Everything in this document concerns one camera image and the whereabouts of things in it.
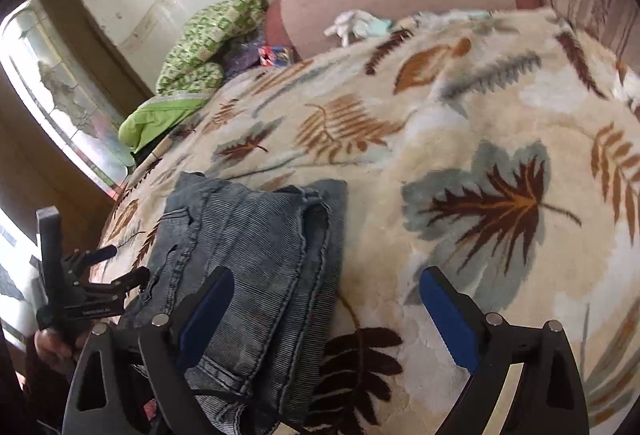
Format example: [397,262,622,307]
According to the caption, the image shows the blue denim pants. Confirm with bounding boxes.
[119,173,348,423]

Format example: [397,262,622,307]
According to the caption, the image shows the dark red sleeve forearm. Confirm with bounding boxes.
[1,337,73,434]

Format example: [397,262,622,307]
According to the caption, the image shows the person's left hand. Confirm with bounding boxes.
[34,329,91,375]

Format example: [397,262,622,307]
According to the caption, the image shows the beige leaf pattern blanket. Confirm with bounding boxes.
[92,10,639,434]

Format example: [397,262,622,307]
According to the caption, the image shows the wooden framed window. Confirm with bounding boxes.
[1,0,151,348]

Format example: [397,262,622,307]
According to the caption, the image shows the green patterned quilt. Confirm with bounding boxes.
[118,0,269,152]

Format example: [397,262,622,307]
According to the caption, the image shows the purple plastic bag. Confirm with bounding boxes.
[219,27,265,82]

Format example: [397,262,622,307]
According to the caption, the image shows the small colourful box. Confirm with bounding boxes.
[258,45,295,67]

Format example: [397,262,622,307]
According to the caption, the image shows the white glove far right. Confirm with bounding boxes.
[413,10,492,29]

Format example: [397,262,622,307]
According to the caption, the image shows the white glove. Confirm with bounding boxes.
[323,10,393,47]
[413,10,492,29]

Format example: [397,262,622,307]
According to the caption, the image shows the white glove near left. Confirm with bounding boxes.
[323,10,393,47]

